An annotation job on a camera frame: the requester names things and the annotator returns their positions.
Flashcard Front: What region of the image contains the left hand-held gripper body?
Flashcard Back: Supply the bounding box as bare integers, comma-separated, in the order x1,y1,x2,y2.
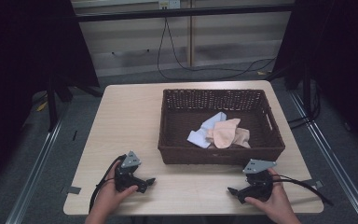
114,150,145,193

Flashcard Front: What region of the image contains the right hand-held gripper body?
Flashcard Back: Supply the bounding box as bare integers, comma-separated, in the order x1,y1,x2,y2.
241,159,278,203

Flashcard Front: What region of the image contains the person's left hand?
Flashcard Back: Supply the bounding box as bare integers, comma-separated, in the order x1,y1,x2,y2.
96,161,140,217

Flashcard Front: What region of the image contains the person's right hand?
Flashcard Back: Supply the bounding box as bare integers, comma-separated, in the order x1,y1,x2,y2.
244,167,293,220

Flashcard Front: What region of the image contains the beige sock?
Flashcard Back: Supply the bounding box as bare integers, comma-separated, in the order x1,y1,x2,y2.
232,127,252,149

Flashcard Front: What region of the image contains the brown wicker basket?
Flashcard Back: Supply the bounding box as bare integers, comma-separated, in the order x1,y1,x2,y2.
157,88,286,166

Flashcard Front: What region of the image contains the grey tape strip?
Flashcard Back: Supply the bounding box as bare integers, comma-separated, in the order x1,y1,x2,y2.
61,185,82,196
301,178,324,189

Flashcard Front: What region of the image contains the peach sock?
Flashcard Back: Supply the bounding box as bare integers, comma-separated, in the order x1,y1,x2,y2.
205,118,241,149

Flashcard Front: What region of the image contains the light blue sock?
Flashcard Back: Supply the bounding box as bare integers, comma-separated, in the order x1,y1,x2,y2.
186,111,227,149

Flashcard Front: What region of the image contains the black metal stand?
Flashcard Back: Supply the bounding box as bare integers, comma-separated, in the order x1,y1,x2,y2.
45,74,76,133
265,60,313,119

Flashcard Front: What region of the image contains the dark curtain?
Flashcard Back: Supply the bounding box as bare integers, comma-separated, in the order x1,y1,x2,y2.
272,0,358,158
0,0,101,197

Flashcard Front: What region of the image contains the black horizontal bar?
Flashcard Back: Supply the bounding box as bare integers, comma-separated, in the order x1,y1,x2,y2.
74,3,296,23

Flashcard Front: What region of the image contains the white power outlet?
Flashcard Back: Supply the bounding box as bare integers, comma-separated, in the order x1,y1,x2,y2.
158,0,182,10

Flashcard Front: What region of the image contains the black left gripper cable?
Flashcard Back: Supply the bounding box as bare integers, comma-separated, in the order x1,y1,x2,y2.
88,154,128,215

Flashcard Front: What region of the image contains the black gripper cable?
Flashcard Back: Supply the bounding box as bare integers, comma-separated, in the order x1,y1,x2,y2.
88,154,128,215
270,174,336,207

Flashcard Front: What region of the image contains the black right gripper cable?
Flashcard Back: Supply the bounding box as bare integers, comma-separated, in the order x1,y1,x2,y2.
270,174,336,207

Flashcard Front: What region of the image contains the metal floor rail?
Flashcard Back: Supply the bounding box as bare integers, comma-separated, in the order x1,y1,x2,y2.
287,90,358,224
4,116,65,224

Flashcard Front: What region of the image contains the black floor cable bundle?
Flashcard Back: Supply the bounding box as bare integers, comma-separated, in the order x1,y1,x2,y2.
286,78,323,131

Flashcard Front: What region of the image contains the black wall cable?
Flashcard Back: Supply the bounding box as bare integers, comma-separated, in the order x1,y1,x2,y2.
156,18,277,81

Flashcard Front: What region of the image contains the wooden vertical post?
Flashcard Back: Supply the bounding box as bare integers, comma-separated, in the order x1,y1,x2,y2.
188,0,197,68

